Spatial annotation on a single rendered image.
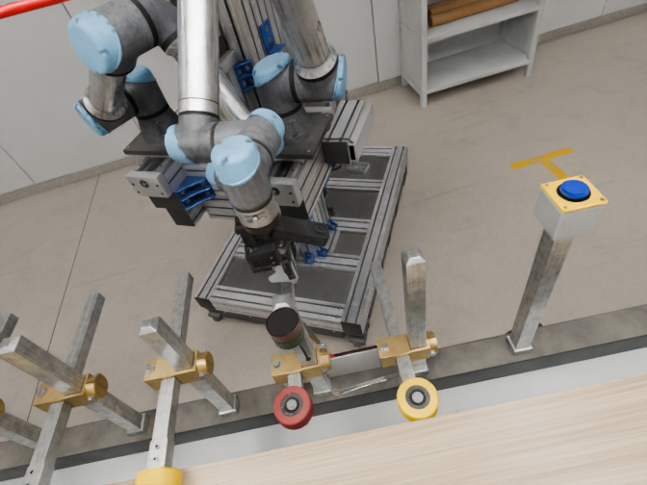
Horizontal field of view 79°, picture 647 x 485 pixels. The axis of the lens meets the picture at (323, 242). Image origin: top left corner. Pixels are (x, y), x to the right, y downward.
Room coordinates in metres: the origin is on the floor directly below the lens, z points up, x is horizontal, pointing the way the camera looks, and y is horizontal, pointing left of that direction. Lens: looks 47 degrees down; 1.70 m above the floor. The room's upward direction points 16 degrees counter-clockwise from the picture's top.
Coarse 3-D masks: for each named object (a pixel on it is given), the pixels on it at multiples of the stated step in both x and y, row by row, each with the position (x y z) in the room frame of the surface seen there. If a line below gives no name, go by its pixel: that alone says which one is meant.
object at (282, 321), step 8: (280, 312) 0.42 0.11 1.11; (288, 312) 0.41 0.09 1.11; (272, 320) 0.40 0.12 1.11; (280, 320) 0.40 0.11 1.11; (288, 320) 0.39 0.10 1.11; (296, 320) 0.39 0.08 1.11; (272, 328) 0.39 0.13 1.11; (280, 328) 0.38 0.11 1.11; (288, 328) 0.38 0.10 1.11; (304, 352) 0.42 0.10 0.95
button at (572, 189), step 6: (570, 180) 0.42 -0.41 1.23; (576, 180) 0.42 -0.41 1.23; (564, 186) 0.42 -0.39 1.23; (570, 186) 0.41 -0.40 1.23; (576, 186) 0.41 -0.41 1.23; (582, 186) 0.40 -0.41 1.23; (564, 192) 0.40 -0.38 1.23; (570, 192) 0.40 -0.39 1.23; (576, 192) 0.40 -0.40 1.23; (582, 192) 0.39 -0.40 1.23; (588, 192) 0.39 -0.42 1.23; (576, 198) 0.39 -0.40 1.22
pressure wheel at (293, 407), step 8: (280, 392) 0.37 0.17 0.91; (288, 392) 0.36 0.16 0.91; (296, 392) 0.36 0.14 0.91; (304, 392) 0.35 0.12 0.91; (280, 400) 0.35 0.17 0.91; (288, 400) 0.35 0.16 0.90; (296, 400) 0.34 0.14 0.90; (304, 400) 0.34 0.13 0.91; (312, 400) 0.34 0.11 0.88; (280, 408) 0.33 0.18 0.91; (288, 408) 0.33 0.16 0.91; (296, 408) 0.33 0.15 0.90; (304, 408) 0.32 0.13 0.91; (312, 408) 0.32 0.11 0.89; (280, 416) 0.32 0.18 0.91; (288, 416) 0.32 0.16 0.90; (296, 416) 0.31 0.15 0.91; (304, 416) 0.31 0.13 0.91; (288, 424) 0.30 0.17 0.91; (296, 424) 0.30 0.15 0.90; (304, 424) 0.30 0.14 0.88
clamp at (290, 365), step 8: (320, 352) 0.45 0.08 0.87; (328, 352) 0.46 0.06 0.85; (272, 360) 0.46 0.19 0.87; (280, 360) 0.46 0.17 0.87; (288, 360) 0.45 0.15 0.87; (296, 360) 0.45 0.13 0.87; (320, 360) 0.43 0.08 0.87; (328, 360) 0.43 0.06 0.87; (272, 368) 0.44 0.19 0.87; (280, 368) 0.44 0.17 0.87; (288, 368) 0.43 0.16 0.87; (296, 368) 0.43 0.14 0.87; (304, 368) 0.42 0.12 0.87; (312, 368) 0.42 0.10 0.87; (320, 368) 0.42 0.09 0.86; (328, 368) 0.42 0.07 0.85; (272, 376) 0.42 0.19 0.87; (280, 376) 0.42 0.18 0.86; (304, 376) 0.42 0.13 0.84; (312, 376) 0.42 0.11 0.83
